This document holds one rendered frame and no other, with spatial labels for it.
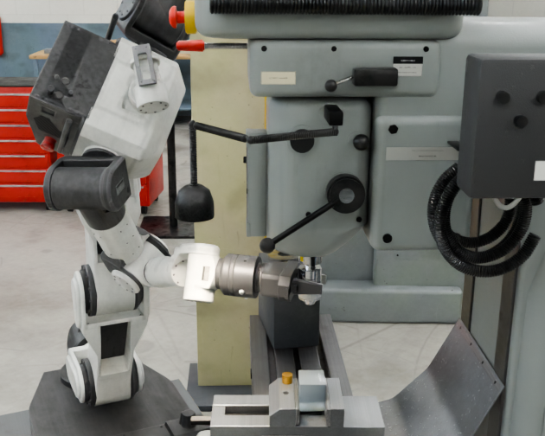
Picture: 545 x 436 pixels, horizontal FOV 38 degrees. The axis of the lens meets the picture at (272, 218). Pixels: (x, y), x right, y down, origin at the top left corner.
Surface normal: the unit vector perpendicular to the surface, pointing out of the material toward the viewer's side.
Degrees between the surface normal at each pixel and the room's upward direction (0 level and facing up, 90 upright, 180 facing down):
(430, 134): 90
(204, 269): 64
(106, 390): 103
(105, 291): 81
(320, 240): 118
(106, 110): 58
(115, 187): 87
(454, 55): 90
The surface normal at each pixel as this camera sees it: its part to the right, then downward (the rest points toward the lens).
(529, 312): -0.72, 0.18
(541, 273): -0.51, 0.06
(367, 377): 0.00, -0.95
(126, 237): 0.83, 0.37
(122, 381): 0.39, 0.49
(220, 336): 0.04, 0.30
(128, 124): 0.35, -0.27
